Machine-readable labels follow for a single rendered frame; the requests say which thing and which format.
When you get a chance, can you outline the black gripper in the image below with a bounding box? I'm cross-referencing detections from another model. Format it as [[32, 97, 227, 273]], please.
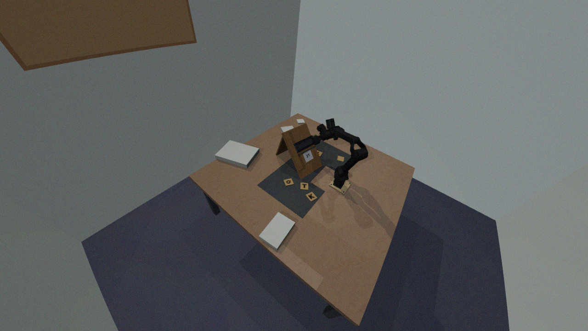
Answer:
[[312, 131, 330, 145]]

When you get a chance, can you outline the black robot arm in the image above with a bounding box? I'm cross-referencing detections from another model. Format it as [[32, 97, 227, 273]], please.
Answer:
[[317, 118, 368, 189]]

